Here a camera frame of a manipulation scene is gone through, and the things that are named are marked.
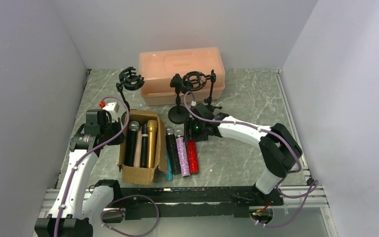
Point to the pink microphone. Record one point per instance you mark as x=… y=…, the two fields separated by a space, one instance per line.
x=137 y=156

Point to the purple glitter microphone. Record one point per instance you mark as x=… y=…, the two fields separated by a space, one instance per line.
x=182 y=153

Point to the red glitter microphone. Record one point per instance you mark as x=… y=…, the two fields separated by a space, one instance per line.
x=192 y=158

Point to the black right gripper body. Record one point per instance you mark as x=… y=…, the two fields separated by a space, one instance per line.
x=192 y=130

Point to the pink plastic storage box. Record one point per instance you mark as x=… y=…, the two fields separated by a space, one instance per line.
x=158 y=67

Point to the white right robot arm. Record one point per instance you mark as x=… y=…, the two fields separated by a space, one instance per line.
x=279 y=149

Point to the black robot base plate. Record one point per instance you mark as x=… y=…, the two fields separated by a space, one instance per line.
x=235 y=201

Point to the black shock mount round-base stand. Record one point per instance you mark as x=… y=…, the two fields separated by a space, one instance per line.
x=129 y=80

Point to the black silver-head microphone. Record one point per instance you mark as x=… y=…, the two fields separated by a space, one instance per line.
x=131 y=140

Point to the brown cardboard box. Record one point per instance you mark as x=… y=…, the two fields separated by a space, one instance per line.
x=138 y=175

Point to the black clip round-base stand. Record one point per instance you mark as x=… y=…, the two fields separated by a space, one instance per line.
x=178 y=113

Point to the black glitter microphone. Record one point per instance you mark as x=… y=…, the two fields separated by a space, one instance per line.
x=171 y=146

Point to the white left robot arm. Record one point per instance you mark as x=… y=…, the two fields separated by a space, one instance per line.
x=71 y=215

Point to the slim black microphone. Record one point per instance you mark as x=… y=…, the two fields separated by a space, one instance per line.
x=144 y=146

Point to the black tripod shock mount stand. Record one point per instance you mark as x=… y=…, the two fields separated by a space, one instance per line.
x=206 y=88

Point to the blue plastic microphone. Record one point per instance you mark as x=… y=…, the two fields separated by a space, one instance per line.
x=169 y=173

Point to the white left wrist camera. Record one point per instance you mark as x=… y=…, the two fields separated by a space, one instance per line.
x=113 y=109

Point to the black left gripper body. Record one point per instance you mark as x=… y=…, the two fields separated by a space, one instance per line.
x=111 y=127

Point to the gold microphone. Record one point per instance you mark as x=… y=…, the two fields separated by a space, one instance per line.
x=152 y=133

